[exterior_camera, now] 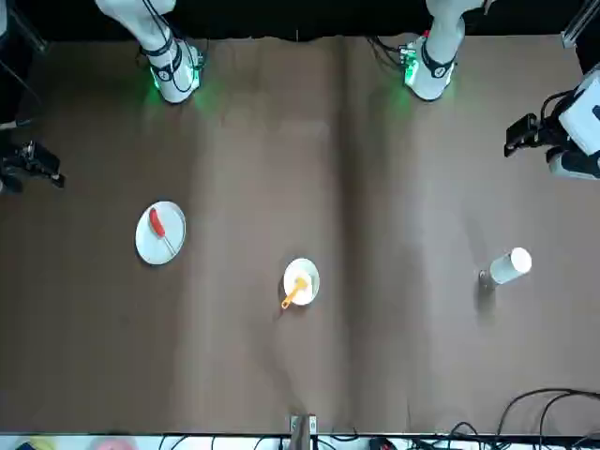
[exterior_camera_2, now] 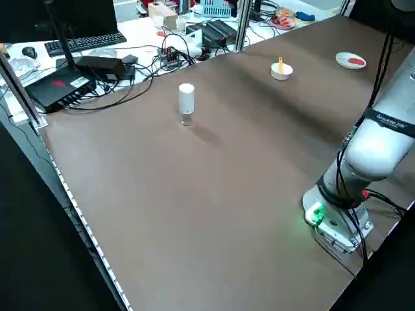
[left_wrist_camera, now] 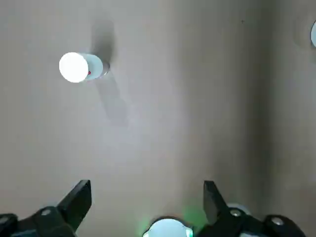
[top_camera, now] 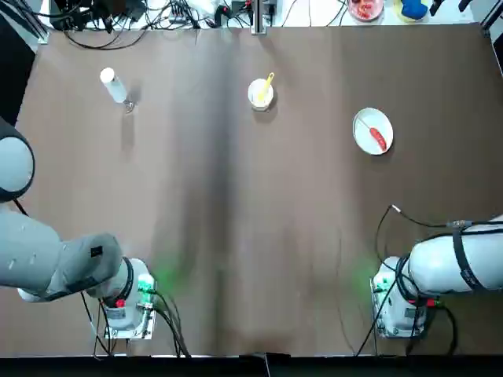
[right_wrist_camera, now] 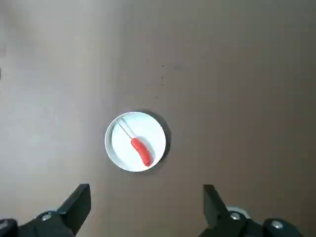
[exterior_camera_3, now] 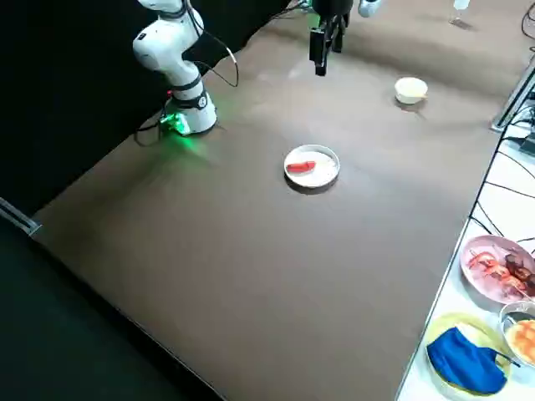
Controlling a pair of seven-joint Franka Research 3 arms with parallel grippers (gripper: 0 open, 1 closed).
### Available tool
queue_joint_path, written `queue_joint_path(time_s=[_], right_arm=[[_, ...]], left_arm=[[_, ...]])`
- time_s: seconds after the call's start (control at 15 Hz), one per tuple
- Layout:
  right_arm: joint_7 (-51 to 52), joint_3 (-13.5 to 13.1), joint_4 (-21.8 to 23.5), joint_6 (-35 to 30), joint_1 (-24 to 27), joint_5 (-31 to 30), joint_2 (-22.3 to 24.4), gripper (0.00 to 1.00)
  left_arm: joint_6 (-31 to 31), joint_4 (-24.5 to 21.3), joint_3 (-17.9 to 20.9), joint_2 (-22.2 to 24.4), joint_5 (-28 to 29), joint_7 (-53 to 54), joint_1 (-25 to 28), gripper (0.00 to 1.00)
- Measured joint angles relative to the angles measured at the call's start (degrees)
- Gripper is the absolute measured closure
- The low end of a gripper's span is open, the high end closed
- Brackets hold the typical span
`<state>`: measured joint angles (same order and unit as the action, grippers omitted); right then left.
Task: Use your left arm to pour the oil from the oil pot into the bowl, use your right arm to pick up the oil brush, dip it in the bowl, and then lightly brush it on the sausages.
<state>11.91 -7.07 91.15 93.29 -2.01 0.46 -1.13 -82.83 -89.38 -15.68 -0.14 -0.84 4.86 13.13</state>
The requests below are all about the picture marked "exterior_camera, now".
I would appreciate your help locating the hub with red plugs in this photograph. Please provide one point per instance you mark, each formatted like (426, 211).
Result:
(382, 444)

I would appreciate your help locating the round white plate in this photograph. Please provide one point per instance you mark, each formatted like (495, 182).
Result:
(150, 248)

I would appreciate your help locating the aluminium post with bracket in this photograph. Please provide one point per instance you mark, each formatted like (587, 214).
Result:
(294, 424)

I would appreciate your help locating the aluminium frame rail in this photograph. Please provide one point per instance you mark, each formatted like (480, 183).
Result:
(35, 40)
(574, 28)

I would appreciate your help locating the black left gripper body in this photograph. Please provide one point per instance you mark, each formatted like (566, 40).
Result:
(550, 133)

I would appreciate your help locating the orange oil brush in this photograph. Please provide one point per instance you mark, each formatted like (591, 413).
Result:
(293, 296)

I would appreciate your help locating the white oil pot clear base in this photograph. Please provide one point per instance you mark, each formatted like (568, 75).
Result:
(508, 268)

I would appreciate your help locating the yellow plate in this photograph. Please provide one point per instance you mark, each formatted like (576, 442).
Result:
(37, 444)

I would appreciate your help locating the white bowl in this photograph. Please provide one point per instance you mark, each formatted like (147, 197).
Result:
(300, 266)

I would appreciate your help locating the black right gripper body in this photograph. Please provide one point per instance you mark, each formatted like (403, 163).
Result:
(14, 173)

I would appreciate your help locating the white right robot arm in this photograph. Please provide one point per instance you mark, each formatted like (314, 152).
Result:
(173, 79)

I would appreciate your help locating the pink plate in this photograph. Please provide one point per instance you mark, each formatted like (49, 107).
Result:
(112, 444)

